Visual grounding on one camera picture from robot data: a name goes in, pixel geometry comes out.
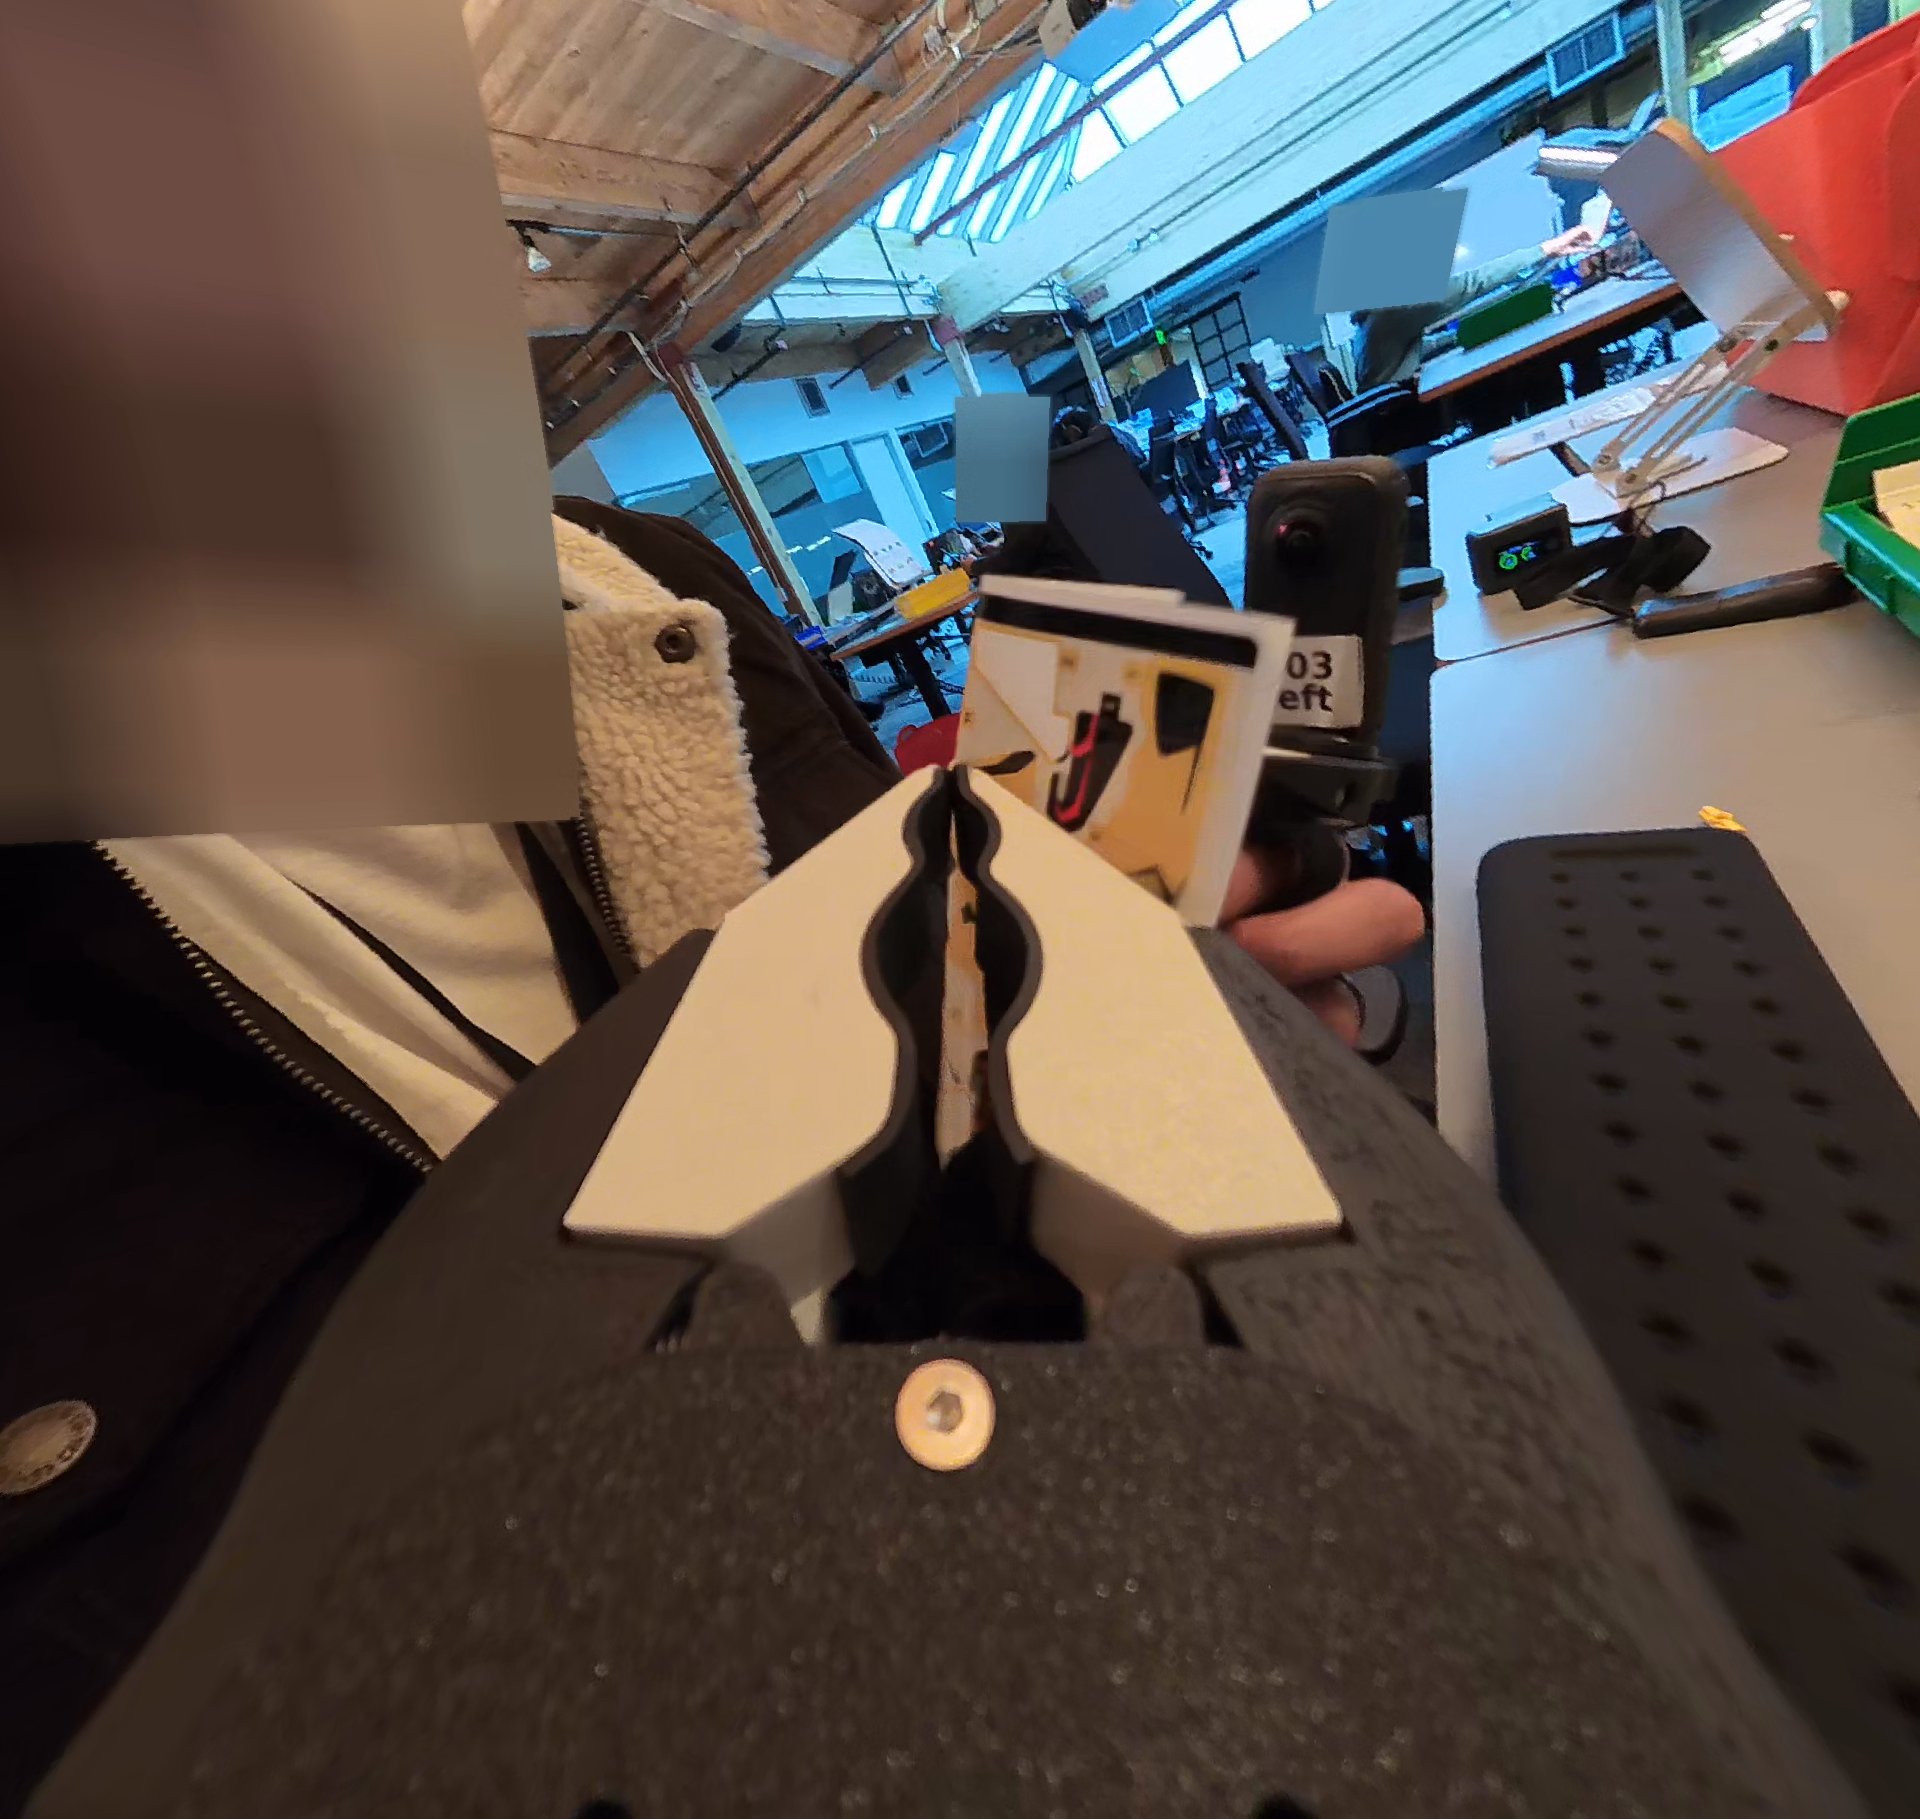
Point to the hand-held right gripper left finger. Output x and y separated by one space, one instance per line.
737 1102

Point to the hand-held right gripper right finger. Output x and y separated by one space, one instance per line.
1170 1102

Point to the printed sticker sheet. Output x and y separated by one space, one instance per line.
1126 741

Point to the person's left hand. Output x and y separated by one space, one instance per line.
1320 935

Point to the small black rounded object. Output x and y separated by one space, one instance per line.
1646 561

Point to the dark sherpa-lined jacket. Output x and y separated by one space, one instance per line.
300 1041

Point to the green plastic bin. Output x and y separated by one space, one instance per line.
1876 546

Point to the black studded mat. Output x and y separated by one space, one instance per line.
1711 1192

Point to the orange plastic carry case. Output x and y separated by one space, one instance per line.
1845 201

